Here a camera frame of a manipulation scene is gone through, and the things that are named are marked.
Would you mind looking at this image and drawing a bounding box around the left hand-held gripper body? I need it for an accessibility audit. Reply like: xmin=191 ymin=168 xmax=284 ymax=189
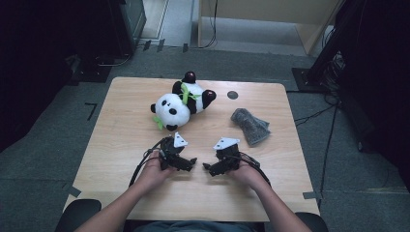
xmin=159 ymin=131 xmax=189 ymax=170

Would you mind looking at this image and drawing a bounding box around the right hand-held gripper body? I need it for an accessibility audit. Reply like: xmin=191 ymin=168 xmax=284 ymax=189
xmin=213 ymin=137 xmax=242 ymax=170

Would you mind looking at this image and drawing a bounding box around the grey fuzzy sock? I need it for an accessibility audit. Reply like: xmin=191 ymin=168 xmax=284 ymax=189
xmin=229 ymin=107 xmax=272 ymax=148

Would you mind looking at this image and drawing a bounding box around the panda plush toy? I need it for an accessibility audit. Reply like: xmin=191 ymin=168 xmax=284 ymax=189
xmin=149 ymin=71 xmax=218 ymax=132

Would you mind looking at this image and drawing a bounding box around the person's right hand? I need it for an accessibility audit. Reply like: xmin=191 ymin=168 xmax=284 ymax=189
xmin=226 ymin=159 xmax=263 ymax=191

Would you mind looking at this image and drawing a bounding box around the person's left hand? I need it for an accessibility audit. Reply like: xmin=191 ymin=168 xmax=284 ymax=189
xmin=140 ymin=150 xmax=177 ymax=195

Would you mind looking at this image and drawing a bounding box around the person's blue-grey clothing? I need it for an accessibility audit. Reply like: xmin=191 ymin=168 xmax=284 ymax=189
xmin=132 ymin=219 xmax=256 ymax=232

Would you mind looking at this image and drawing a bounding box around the grey tape strip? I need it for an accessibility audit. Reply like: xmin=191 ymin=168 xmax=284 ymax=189
xmin=62 ymin=182 xmax=82 ymax=198
xmin=302 ymin=190 xmax=324 ymax=200

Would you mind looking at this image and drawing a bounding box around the black chair armrest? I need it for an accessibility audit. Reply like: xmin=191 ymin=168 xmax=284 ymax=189
xmin=294 ymin=211 xmax=330 ymax=232
xmin=54 ymin=198 xmax=103 ymax=232

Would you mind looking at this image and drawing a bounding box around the dark floor base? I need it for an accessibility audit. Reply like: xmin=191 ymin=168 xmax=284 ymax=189
xmin=65 ymin=53 xmax=113 ymax=87

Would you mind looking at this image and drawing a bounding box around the black cabinet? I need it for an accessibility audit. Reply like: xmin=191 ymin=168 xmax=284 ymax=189
xmin=105 ymin=0 xmax=148 ymax=60

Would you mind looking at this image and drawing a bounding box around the black metal stand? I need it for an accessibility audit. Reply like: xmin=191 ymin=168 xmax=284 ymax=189
xmin=291 ymin=0 xmax=347 ymax=95

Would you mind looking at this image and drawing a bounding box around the beige wooden cabinet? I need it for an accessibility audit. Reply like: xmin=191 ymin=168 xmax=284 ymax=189
xmin=196 ymin=0 xmax=343 ymax=56

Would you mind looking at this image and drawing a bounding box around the right hand-held gripper cable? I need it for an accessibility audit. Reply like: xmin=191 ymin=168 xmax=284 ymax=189
xmin=239 ymin=151 xmax=273 ymax=188

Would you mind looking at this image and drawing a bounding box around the hand-held gripper cable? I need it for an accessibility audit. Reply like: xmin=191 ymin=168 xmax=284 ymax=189
xmin=239 ymin=151 xmax=273 ymax=188
xmin=128 ymin=136 xmax=169 ymax=189

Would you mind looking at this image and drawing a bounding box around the left hand-held gripper cable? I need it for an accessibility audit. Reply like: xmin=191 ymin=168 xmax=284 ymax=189
xmin=128 ymin=136 xmax=169 ymax=189

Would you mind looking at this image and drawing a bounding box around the black floor cable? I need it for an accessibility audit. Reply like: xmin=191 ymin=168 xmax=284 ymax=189
xmin=293 ymin=101 xmax=339 ymax=128
xmin=318 ymin=104 xmax=340 ymax=196

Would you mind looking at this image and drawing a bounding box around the black hanging cable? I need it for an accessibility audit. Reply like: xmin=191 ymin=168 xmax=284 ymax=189
xmin=198 ymin=0 xmax=220 ymax=50

